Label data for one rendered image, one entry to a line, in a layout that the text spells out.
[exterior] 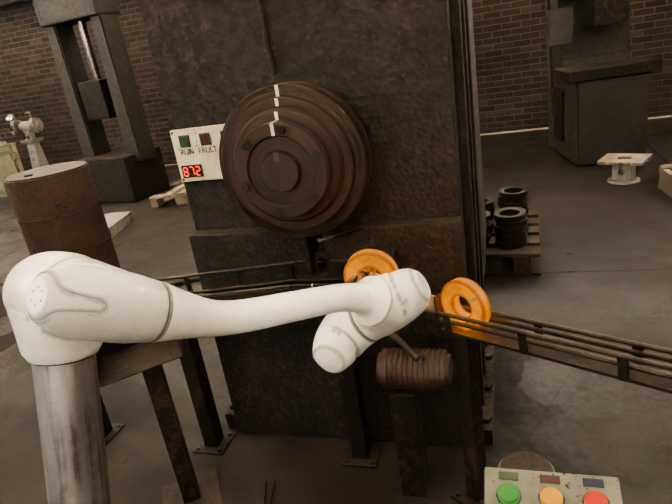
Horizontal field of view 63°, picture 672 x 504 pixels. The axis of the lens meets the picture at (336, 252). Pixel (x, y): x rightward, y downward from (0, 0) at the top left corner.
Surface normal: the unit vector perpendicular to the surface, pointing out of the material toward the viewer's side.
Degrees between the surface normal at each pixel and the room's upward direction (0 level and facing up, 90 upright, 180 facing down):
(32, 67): 90
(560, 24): 90
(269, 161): 90
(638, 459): 0
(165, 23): 90
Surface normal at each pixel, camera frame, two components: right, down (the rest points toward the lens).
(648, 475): -0.15, -0.93
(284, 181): -0.27, 0.38
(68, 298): 0.50, -0.07
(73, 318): 0.40, 0.36
